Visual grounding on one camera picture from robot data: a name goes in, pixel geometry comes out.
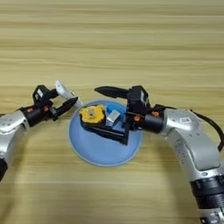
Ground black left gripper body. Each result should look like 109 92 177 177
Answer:
18 97 60 128

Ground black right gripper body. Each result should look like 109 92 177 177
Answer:
123 109 165 146

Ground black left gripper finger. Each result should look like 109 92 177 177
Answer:
53 96 80 119
46 88 60 100

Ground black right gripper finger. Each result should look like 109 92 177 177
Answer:
81 120 130 146
94 85 131 100

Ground white remote control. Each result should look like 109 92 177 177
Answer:
54 80 84 108

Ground small blue silver device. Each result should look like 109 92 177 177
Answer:
105 103 129 133

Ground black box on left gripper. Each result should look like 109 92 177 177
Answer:
31 84 50 103

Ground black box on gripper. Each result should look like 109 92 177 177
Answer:
31 84 50 103
127 85 151 116

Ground blue round plate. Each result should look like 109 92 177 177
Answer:
67 100 144 168

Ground yellow black tape measure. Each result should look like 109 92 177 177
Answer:
79 103 107 130

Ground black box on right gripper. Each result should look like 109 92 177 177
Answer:
127 85 151 116

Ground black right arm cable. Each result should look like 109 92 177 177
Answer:
153 103 224 153

